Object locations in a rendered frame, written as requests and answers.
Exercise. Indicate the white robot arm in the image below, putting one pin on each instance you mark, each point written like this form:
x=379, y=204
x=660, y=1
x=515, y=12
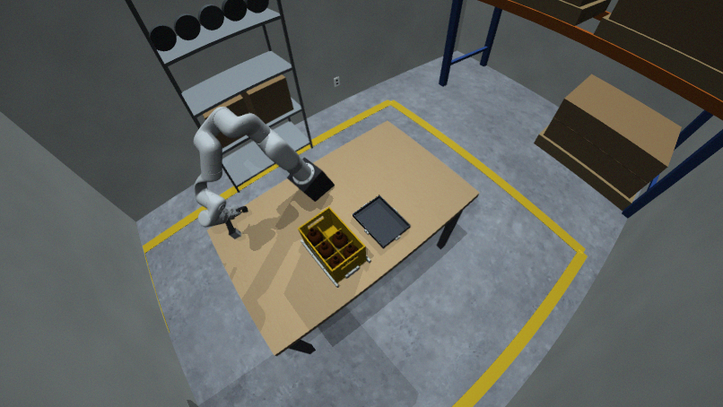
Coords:
x=210, y=149

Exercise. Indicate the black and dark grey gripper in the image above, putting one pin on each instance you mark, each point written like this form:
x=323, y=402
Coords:
x=234, y=211

